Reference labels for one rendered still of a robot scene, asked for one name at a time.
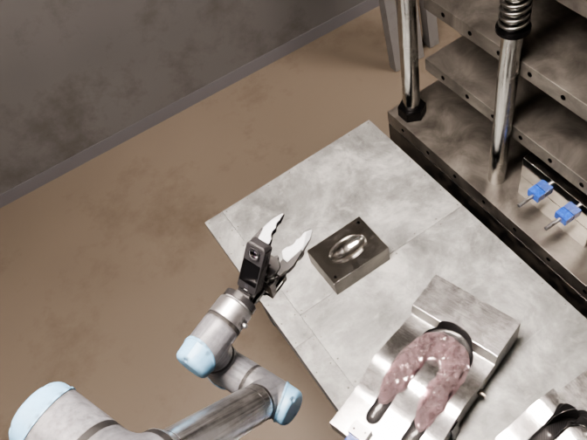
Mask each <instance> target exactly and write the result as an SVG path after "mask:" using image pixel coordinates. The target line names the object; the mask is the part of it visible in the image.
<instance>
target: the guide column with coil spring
mask: <svg viewBox="0 0 587 440"><path fill-rule="evenodd" d="M527 1H528V0H522V1H520V2H509V1H507V0H504V3H506V4H509V5H519V4H523V3H526V2H527ZM527 8H528V6H526V7H524V8H520V9H516V10H510V9H507V8H505V7H503V10H504V11H506V12H510V13H516V12H520V11H523V10H525V9H527ZM526 15H527V13H526V14H524V15H521V16H518V17H508V16H505V15H503V17H504V18H505V19H507V20H517V19H521V18H523V17H525V16H526ZM525 22H526V20H525V21H523V22H521V23H518V24H506V23H503V22H502V24H503V25H504V26H507V27H517V26H520V25H523V24H524V23H525ZM522 44H523V38H522V39H518V40H506V39H504V38H501V45H500V55H499V64H498V73H497V83H496V93H495V102H494V120H493V130H492V140H491V149H490V159H489V169H488V181H489V182H490V183H492V184H494V185H500V184H502V183H504V182H505V179H506V173H507V165H508V152H509V146H510V139H511V132H512V125H513V118H514V105H515V98H516V91H517V84H518V78H519V71H520V63H521V50H522Z"/></svg>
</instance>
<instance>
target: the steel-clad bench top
mask: <svg viewBox="0 0 587 440"><path fill-rule="evenodd" d="M280 214H285V215H284V217H283V220H282V222H281V224H280V225H279V226H278V227H277V231H276V232H275V233H274V234H273V241H272V244H271V246H272V247H273V249H272V253H271V255H272V256H277V255H278V256H279V261H281V260H282V259H283V257H282V251H283V250H284V249H285V248H286V247H288V246H291V245H292V244H294V242H295V240H296V239H298V238H300V237H301V236H302V234H303V232H304V231H306V230H310V229H311V230H312V231H313V232H312V236H311V239H310V242H309V244H308V245H307V248H306V249H305V254H304V257H303V258H302V259H301V260H300V261H298V262H297V264H296V266H295V267H294V268H293V269H292V270H291V271H290V272H289V273H287V281H286V282H285V284H284V285H283V286H282V287H281V288H280V290H279V291H278V292H277V294H276V295H275V296H274V298H273V299H272V298H271V297H269V296H267V295H266V296H264V295H263V296H262V297H261V299H260V301H261V303H262V304H263V306H264V307H265V308H266V310H267V311H268V312H269V313H270V315H271V316H272V318H273V319H274V321H275V322H276V324H277V325H278V326H279V328H280V330H281V331H282V332H283V334H284V335H285V336H286V337H287V339H288V340H289V342H290V343H291V344H292V346H293V348H294V349H295V350H296V352H297V353H298V355H299V356H300V357H301V359H302V360H303V361H304V362H305V364H306V365H307V367H308V368H309V370H310V371H311V373H312V374H313V375H314V377H315V379H316V380H317V381H318V382H319V383H320V385H321V387H322V388H323V389H324V391H325V392H326V394H327V395H328V397H329V398H330V400H331V401H332V402H333V404H334V405H335V406H336V407H337V409H338V410H339V409H340V408H341V407H342V405H343V404H344V403H345V402H346V401H347V399H348V398H349V397H350V395H351V394H352V393H353V391H354V390H355V388H356V386H357V385H358V383H359V381H360V380H361V379H362V377H363V375H364V373H365V371H366V369H367V367H368V366H369V364H370V363H371V361H372V359H373V358H374V356H375V355H376V353H377V352H378V351H379V350H380V348H381V347H382V346H383V345H384V344H385V343H386V341H387V340H388V339H389V338H390V337H391V336H392V335H393V334H394V333H395V332H396V331H397V330H398V328H400V327H401V326H402V325H403V323H404V322H405V321H406V319H407V318H408V317H409V315H410V314H411V308H412V304H413V303H414V302H415V300H416V299H417V298H418V296H419V295H420V294H421V292H422V291H423V290H424V289H425V288H426V287H427V285H428V284H429V283H430V281H431V280H432V278H433V277H434V276H435V275H436V274H437V275H439V276H440V277H441V278H444V279H445V280H447V281H449V282H451V283H452V284H454V285H456V286H457V287H459V288H461V289H463V290H464V291H466V292H469V293H470V294H472V295H473V296H475V297H477V298H478V299H481V300H483V301H484V302H486V303H488V304H489V305H490V306H493V307H495V308H496V309H498V310H500V311H502V312H503V313H505V314H507V315H508V316H510V317H512V318H514V319H515V320H518V321H520V322H521V325H520V330H519V333H518V337H517V341H516V342H515V344H514V345H513V346H512V348H511V349H510V351H509V352H508V354H507V355H506V357H505V358H504V360H503V361H502V363H501V364H500V366H499V367H498V368H497V370H496V371H495V373H494V374H493V376H492V377H491V379H490V380H489V382H488V383H487V385H486V387H484V389H483V392H484V393H486V394H487V396H486V397H485V398H484V397H482V396H478V398H477V399H476V401H475V402H474V404H473V406H472V407H471V408H470V409H469V411H468V412H467V414H466V416H465V417H464V418H463V420H462V421H461V423H460V424H459V430H460V432H459V434H458V435H457V436H456V438H455V439H454V440H493V439H494V438H496V437H497V436H498V435H499V434H500V433H501V432H502V431H503V430H504V429H506V428H507V427H508V426H509V425H510V424H511V423H512V422H513V421H514V420H516V419H517V418H518V417H519V416H520V415H521V414H522V413H523V412H524V411H525V410H526V409H528V408H529V407H530V406H531V405H532V404H533V403H534V402H536V401H537V400H538V399H539V398H541V397H542V396H543V395H545V394H546V393H548V392H549V391H550V390H551V389H553V388H554V389H555V390H556V392H558V391H559V390H560V389H562V388H563V387H565V386H566V385H567V384H568V383H570V382H571V381H573V380H574V379H575V378H577V377H578V376H579V375H580V374H581V373H582V372H584V371H585V370H586V369H587V319H586V318H585V317H584V316H583V315H582V314H581V313H580V312H579V311H578V310H577V309H576V308H575V307H573V306H572V305H571V304H570V303H569V302H568V301H567V300H566V299H565V298H563V297H562V296H561V295H560V294H559V293H558V292H557V291H556V290H555V289H554V288H552V287H551V286H550V285H549V284H548V283H547V282H546V281H545V280H544V279H543V278H541V277H540V276H539V275H538V274H537V273H536V272H535V271H534V270H533V269H531V268H530V267H529V266H528V265H527V264H526V263H525V262H524V261H523V260H522V259H520V258H519V257H518V256H517V255H516V254H515V253H514V252H513V251H512V250H510V249H509V248H508V247H507V246H506V245H505V244H504V243H503V242H502V241H501V240H500V239H499V238H497V236H495V234H493V232H492V231H490V230H489V229H488V228H487V227H486V226H485V225H484V224H483V223H482V222H480V221H479V220H478V219H477V218H476V217H475V216H474V215H473V214H472V213H471V212H469V211H468V210H467V209H466V208H465V207H464V206H463V205H462V204H461V203H459V202H458V201H457V200H456V199H455V198H454V197H453V196H452V195H451V194H450V193H448V192H447V191H446V190H445V189H444V188H443V187H442V186H441V185H440V184H439V183H437V182H436V181H435V180H434V179H433V178H432V177H431V176H430V175H429V174H427V173H426V172H425V171H424V170H423V169H422V168H421V167H420V166H419V165H418V164H416V163H415V162H414V161H413V160H412V159H411V158H410V157H409V156H408V155H407V154H406V153H405V152H404V151H403V150H402V149H401V148H400V147H399V146H398V145H396V144H395V143H394V142H393V141H392V140H391V139H390V138H389V137H388V136H387V135H385V134H384V133H383V132H382V131H381V130H380V129H379V128H378V127H376V126H375V125H374V124H373V123H372V122H371V121H370V120H367V121H366V122H364V123H363V124H362V125H360V126H359V127H357V128H355V129H353V130H352V131H350V132H349V133H347V134H345V135H344V136H343V137H341V138H339V139H338V140H336V141H334V142H332V143H331V144H329V145H328V146H326V147H325V148H323V149H322V150H320V151H318V152H317V153H315V154H314V155H311V156H310V157H308V158H307V159H306V160H304V161H303V162H301V163H299V164H297V165H296V166H294V167H293V168H290V169H289V170H288V171H287V172H285V173H283V174H282V175H280V176H278V177H276V178H275V179H273V180H272V181H270V182H269V183H267V184H266V185H264V186H263V187H261V188H259V189H257V190H256V191H254V192H252V193H251V194H250V195H249V196H246V197H245V198H243V199H242V200H240V201H238V202H237V203H235V204H233V205H232V206H231V207H229V208H228V209H226V210H224V211H223V212H221V213H219V214H217V215H216V216H214V217H213V218H211V219H210V220H208V221H207V222H205V224H206V225H207V227H208V228H209V230H210V231H211V233H212V234H213V236H214V237H215V238H216V239H217V241H218V242H219V243H220V245H221V246H222V248H223V249H224V251H225V252H226V254H227V255H228V256H229V258H230V259H231V261H232V262H233V264H235V266H236V267H237V269H238V270H239V272H240V269H241V265H242V261H243V257H244V254H245V247H246V243H247V242H248V241H250V240H251V239H252V237H253V236H254V235H255V234H256V233H257V232H258V231H259V230H260V229H261V228H263V227H264V226H265V225H266V224H267V223H269V222H270V221H271V220H272V219H274V218H275V217H277V216H278V215H280ZM358 217H360V218H361V219H362V220H363V221H364V222H365V223H366V224H367V225H368V226H369V227H370V228H371V229H372V230H373V231H374V232H375V233H376V234H377V235H378V236H379V238H380V239H381V240H382V241H383V242H384V243H385V244H386V245H387V246H388V247H389V253H390V260H388V261H387V262H386V263H384V264H383V265H381V266H379V267H378V268H376V269H375V270H374V271H373V272H371V273H369V274H368V275H366V276H365V277H364V278H362V279H360V280H359V281H357V282H356V283H354V284H353V285H352V286H350V287H349V288H347V289H346V290H344V291H343V292H341V293H340V294H338V295H337V294H336V293H335V291H334V290H333V289H332V288H331V286H330V285H329V284H328V283H327V281H326V280H325V279H324V278H323V277H322V275H321V274H320V273H319V272H318V271H317V270H316V269H315V267H314V266H313V265H312V263H311V262H310V259H309V256H308V254H307V250H309V249H311V248H312V247H314V246H315V245H317V244H318V243H319V242H321V241H322V240H324V239H325V238H327V237H329V236H330V235H332V234H333V233H335V232H336V231H338V230H339V229H341V228H342V227H344V226H345V225H347V224H348V223H350V222H352V221H353V220H355V219H356V218H358ZM227 218H228V219H227ZM235 229H236V230H235ZM243 239H244V240H243ZM284 294H285V295H284ZM289 301H290V302H289ZM294 308H295V309H294ZM305 322H306V323H305ZM310 329H311V330H310ZM315 336H316V337H315ZM326 350H327V351H326ZM331 357H332V358H331ZM336 364H337V365H336ZM347 378H348V379H347ZM352 385H353V386H352Z"/></svg>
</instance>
